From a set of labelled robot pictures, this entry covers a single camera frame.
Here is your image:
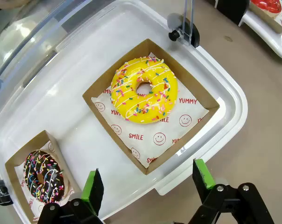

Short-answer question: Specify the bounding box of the clear lid over yellow donut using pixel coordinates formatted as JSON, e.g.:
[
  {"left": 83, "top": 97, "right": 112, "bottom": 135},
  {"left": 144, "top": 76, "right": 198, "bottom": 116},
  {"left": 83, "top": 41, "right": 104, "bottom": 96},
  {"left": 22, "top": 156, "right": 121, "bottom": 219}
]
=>
[{"left": 0, "top": 0, "right": 195, "bottom": 110}]

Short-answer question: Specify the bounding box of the cardboard box of red donut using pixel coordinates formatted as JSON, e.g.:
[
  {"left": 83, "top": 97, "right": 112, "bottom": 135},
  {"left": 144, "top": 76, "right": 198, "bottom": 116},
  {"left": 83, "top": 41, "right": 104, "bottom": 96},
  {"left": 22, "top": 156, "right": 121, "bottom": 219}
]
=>
[{"left": 248, "top": 0, "right": 282, "bottom": 34}]

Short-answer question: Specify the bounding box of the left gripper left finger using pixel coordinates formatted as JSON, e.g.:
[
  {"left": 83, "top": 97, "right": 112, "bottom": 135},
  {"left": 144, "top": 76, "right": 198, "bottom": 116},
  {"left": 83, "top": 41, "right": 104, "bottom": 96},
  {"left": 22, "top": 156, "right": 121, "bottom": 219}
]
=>
[{"left": 37, "top": 168, "right": 105, "bottom": 224}]

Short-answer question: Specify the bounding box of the printed paper under yellow donut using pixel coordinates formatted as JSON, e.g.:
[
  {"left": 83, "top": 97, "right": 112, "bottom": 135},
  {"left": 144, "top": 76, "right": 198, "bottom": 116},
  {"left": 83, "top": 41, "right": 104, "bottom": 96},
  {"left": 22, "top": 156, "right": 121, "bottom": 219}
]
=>
[{"left": 91, "top": 52, "right": 210, "bottom": 169}]

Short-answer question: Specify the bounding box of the cardboard box of sprinkled chocolate donut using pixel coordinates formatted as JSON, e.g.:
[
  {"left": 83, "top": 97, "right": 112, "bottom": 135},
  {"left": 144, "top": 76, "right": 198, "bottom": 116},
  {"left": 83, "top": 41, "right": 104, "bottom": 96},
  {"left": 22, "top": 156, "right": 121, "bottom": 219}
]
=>
[{"left": 5, "top": 130, "right": 84, "bottom": 224}]

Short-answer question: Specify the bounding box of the yellow sprinkled donut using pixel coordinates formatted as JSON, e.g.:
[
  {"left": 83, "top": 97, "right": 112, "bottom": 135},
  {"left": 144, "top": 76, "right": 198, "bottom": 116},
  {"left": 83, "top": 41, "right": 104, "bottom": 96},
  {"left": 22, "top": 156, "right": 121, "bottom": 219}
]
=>
[{"left": 110, "top": 56, "right": 179, "bottom": 125}]

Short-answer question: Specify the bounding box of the red glazed donut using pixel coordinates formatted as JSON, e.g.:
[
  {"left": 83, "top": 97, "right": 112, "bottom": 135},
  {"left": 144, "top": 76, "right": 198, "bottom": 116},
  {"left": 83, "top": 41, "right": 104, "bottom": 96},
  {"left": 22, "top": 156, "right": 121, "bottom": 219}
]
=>
[{"left": 250, "top": 0, "right": 282, "bottom": 14}]

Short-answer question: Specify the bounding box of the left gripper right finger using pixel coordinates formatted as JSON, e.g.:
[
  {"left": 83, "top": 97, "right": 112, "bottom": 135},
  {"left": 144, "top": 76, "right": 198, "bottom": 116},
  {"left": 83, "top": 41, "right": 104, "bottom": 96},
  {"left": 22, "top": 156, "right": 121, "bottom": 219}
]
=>
[{"left": 189, "top": 158, "right": 276, "bottom": 224}]

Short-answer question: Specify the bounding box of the printed paper under sprinkled chocolate donut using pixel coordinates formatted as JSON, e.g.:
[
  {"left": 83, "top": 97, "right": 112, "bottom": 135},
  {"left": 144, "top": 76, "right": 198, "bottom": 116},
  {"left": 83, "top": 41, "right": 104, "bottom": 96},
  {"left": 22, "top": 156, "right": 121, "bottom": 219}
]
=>
[{"left": 19, "top": 140, "right": 76, "bottom": 222}]

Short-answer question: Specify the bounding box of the white display tray with yellow donut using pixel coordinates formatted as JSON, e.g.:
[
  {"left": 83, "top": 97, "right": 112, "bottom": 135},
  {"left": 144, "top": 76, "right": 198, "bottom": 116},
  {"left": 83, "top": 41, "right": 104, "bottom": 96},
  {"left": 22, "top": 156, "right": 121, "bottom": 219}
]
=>
[{"left": 0, "top": 0, "right": 249, "bottom": 221}]

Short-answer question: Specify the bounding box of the cardboard box of yellow donut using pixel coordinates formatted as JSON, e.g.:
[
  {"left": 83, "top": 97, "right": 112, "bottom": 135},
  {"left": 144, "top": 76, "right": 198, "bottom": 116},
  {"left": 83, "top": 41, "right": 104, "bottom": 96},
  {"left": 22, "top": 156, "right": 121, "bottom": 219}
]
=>
[{"left": 82, "top": 38, "right": 220, "bottom": 175}]

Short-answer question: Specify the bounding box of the black lid hinge knob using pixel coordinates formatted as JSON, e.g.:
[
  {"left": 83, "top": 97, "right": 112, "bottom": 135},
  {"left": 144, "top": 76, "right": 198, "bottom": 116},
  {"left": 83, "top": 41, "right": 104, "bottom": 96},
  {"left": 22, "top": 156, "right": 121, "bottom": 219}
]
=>
[
  {"left": 168, "top": 22, "right": 200, "bottom": 48},
  {"left": 0, "top": 179, "right": 14, "bottom": 206}
]

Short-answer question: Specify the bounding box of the white display tray with red donut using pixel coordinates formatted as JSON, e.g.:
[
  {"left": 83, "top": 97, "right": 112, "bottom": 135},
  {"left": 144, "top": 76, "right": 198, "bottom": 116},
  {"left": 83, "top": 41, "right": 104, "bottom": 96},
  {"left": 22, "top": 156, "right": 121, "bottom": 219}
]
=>
[{"left": 238, "top": 9, "right": 282, "bottom": 62}]

